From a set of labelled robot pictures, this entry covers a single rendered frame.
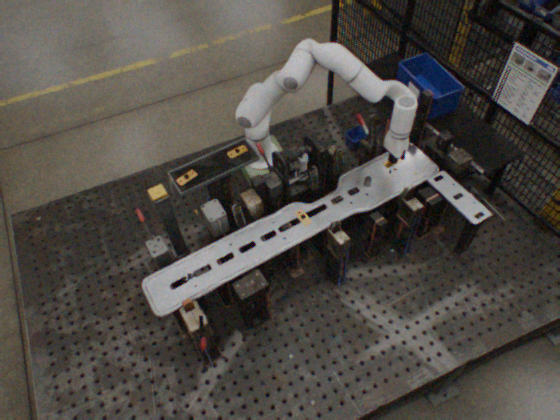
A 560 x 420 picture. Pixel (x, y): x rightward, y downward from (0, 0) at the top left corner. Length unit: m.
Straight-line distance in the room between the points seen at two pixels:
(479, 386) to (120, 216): 2.08
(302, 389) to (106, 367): 0.81
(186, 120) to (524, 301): 2.77
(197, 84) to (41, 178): 1.46
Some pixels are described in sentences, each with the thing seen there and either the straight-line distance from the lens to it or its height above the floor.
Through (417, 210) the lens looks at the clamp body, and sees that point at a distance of 2.07.
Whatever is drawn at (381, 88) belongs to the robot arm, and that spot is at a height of 1.46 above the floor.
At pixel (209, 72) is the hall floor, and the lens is 4.43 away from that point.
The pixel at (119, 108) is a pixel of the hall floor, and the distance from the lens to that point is 4.28.
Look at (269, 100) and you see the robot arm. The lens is 2.11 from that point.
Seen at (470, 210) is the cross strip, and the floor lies 1.00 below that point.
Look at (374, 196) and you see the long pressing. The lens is 2.13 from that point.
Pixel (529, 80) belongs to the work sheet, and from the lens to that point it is 2.29.
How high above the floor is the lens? 2.67
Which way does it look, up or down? 54 degrees down
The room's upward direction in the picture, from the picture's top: 4 degrees counter-clockwise
